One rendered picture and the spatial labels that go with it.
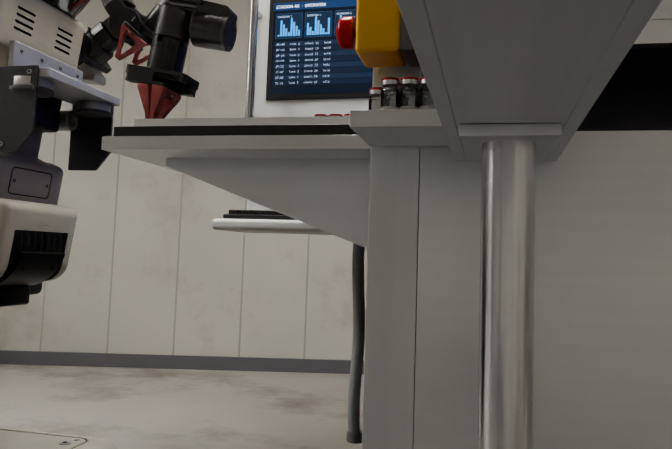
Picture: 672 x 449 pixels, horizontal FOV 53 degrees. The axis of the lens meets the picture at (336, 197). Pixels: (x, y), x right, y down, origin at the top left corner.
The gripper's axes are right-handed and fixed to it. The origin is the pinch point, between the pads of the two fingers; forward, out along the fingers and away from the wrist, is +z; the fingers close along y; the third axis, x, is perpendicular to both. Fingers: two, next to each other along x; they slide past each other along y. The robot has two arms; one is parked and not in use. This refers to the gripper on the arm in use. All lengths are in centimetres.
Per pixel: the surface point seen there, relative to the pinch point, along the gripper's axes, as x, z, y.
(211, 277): 295, 55, -104
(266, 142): -11.5, 0.3, 23.8
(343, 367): 314, 92, -15
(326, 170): -3.1, 1.8, 30.8
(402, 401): -13, 29, 49
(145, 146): -11.3, 3.9, 6.0
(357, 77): 88, -34, 11
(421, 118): -27, -4, 46
